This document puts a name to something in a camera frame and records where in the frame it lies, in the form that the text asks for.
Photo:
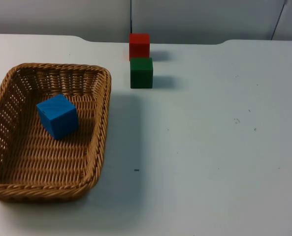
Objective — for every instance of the green cube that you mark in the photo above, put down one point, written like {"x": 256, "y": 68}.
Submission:
{"x": 141, "y": 73}

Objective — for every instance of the red cube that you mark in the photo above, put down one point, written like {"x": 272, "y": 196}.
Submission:
{"x": 139, "y": 46}

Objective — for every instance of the blue cube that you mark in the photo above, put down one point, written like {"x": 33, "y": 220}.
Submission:
{"x": 58, "y": 116}

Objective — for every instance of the pale brown wicker basket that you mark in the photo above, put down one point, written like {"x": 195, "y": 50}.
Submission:
{"x": 44, "y": 152}

